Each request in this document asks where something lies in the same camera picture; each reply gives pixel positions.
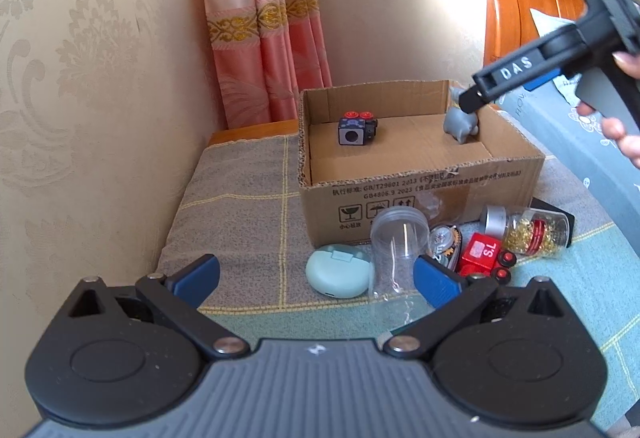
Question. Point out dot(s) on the round silver badge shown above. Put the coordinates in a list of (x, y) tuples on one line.
[(442, 240)]

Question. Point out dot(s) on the clear bottle of gold pins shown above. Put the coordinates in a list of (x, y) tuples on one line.
[(530, 230)]

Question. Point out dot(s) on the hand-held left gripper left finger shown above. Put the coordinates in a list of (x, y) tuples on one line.
[(195, 275)]

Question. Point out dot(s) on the grey animal figurine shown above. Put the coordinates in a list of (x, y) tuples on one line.
[(460, 123)]

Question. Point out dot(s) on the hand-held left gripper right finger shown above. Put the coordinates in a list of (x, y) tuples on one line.
[(435, 280)]

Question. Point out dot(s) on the pink curtain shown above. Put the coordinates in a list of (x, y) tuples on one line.
[(260, 42)]

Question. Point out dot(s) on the cardboard box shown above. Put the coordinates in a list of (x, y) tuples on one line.
[(400, 200)]

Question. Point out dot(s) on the clear plastic jar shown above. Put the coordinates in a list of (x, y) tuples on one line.
[(395, 248)]

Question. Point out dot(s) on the mint green case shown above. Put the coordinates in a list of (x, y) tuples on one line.
[(335, 275)]

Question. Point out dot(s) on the light blue pillow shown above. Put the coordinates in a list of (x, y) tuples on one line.
[(550, 22)]

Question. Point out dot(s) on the black fidget cube red buttons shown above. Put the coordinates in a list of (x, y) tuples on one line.
[(357, 130)]

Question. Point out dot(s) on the red toy truck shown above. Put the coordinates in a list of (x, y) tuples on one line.
[(480, 253)]

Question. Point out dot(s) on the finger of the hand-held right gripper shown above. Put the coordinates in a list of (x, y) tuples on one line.
[(505, 73)]

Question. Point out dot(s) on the person's right hand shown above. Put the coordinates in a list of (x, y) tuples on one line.
[(617, 130)]

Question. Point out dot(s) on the blue floral bed sheet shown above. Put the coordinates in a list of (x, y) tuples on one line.
[(560, 142)]

